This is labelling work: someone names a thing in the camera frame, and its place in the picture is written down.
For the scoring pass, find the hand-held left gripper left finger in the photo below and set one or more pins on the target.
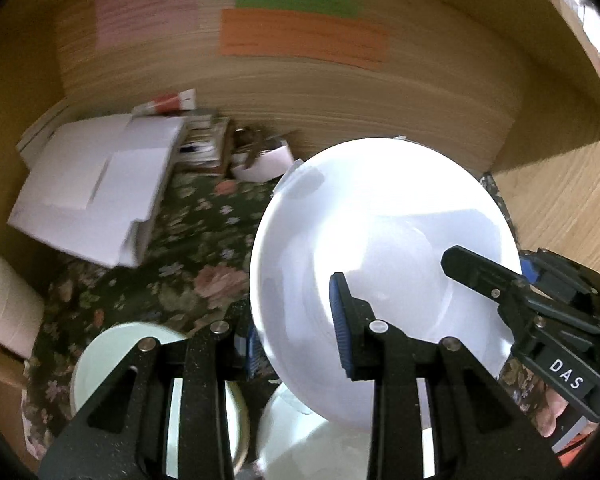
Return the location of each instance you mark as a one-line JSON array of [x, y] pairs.
[[242, 355]]

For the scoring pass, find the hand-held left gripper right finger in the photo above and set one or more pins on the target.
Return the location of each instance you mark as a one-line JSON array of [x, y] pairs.
[[341, 330]]

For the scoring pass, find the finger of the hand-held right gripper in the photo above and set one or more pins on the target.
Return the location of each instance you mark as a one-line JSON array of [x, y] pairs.
[[480, 275], [532, 267]]

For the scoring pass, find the white black-dotted bowl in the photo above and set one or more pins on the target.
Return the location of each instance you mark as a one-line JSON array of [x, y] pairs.
[[290, 435]]

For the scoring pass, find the mint green plate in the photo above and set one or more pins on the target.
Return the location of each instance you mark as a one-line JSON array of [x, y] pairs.
[[125, 345]]

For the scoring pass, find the pink bowl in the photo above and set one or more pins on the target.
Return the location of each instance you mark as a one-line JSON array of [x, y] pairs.
[[380, 210]]

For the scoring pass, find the person's right hand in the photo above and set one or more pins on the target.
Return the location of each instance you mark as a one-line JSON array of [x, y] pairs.
[[550, 412]]

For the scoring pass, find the floral tablecloth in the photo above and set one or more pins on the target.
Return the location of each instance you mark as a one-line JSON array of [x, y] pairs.
[[190, 260]]

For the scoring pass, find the small white container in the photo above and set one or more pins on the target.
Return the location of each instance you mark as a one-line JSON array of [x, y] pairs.
[[265, 162]]

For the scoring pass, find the stack of books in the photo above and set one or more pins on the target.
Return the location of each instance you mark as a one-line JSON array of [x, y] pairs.
[[205, 145]]

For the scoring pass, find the stack of white papers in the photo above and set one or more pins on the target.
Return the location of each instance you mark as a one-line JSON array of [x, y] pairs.
[[90, 190]]

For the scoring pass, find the white mug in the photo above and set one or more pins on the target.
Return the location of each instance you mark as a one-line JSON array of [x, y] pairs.
[[7, 305]]

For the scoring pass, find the white tube with red cap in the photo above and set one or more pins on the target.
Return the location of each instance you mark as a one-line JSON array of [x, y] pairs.
[[172, 102]]

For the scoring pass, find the orange sticky note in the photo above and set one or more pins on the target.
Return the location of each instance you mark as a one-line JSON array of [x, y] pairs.
[[300, 35]]

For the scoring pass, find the green sticky note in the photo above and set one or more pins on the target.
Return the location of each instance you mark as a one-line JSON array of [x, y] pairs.
[[290, 0]]

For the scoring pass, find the pink sticky note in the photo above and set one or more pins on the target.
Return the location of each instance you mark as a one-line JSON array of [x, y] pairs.
[[145, 10]]

